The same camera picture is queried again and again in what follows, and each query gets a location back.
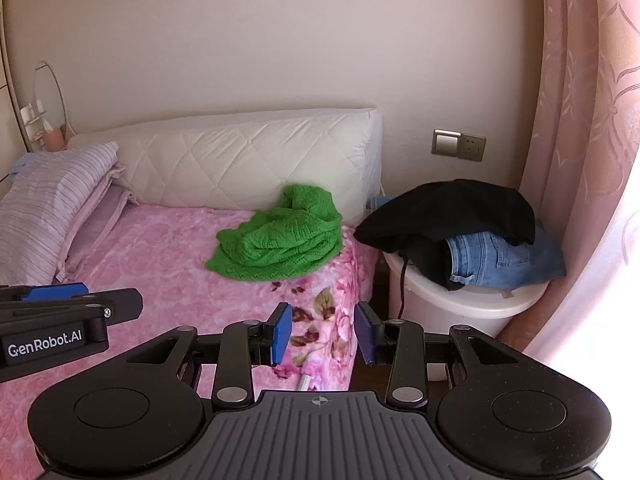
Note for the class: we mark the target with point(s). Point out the beige wall socket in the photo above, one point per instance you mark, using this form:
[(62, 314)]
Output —
[(472, 147)]

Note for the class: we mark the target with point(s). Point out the white round bin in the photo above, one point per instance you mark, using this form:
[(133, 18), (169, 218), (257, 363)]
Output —
[(450, 315)]

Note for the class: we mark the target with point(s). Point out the oval mirror with shelf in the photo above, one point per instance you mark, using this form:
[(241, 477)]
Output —
[(47, 105)]

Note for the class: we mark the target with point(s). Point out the blue jeans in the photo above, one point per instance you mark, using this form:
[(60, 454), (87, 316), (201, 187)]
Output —
[(500, 260)]

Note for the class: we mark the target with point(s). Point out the pink pillow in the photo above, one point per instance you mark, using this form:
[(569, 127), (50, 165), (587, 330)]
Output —
[(92, 220)]

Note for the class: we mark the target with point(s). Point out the black garment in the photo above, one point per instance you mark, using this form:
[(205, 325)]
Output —
[(450, 215)]

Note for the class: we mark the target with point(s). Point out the beige wall switch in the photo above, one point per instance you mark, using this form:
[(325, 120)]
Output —
[(446, 142)]

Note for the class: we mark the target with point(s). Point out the pink patterned curtain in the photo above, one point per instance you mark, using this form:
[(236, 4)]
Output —
[(585, 160)]

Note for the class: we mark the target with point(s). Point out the pink floral blanket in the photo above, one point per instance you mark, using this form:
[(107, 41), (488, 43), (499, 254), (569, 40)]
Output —
[(165, 250)]

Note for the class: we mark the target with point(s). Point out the small blue cloth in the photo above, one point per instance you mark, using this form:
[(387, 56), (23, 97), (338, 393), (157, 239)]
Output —
[(380, 202)]

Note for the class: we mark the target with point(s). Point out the white tube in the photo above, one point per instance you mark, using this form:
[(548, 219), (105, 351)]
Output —
[(303, 381)]

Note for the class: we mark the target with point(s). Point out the green knitted sweater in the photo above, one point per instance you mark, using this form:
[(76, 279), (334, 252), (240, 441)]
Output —
[(280, 245)]

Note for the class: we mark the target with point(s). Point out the white quilted cushion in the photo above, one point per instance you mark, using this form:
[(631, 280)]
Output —
[(240, 155)]

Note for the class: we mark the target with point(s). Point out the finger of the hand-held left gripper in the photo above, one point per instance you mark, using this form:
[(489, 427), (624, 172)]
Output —
[(120, 305), (57, 291)]

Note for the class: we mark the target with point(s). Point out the cream panelled headboard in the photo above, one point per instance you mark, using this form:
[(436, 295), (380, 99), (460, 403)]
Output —
[(10, 85)]

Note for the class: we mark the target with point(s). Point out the lilac striped quilt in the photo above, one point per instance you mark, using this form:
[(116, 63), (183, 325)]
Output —
[(40, 210)]

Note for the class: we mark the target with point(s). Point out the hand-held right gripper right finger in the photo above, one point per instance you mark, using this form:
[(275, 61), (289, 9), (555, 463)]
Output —
[(365, 335)]

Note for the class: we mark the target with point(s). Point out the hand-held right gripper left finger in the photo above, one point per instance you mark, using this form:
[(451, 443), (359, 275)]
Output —
[(281, 335)]

